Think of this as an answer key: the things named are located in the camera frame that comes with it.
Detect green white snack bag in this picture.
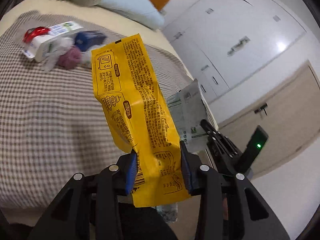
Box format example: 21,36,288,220
167,79,219,153

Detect white wardrobe cabinets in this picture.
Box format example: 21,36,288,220
163,0,306,102

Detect yellow snack bag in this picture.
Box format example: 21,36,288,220
91,34,189,207

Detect purple rolled towel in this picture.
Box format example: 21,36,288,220
57,46,82,69

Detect dark blue small box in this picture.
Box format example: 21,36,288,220
74,30,107,51

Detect light blue pillow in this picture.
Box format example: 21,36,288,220
98,0,165,30

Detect cream mattress sheet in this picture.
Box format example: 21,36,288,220
0,0,218,131

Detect checkered brown bed blanket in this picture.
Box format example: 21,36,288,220
1,11,122,209

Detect white milk carton box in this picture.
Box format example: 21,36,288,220
22,21,84,62

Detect white crumpled plastic bag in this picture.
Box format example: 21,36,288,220
42,37,74,73

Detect beige room door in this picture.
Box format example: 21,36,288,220
219,61,319,178

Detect red plastic wrapper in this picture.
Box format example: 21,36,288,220
23,27,50,43

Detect clear plastic bottle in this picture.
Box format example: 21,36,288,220
156,203,178,223

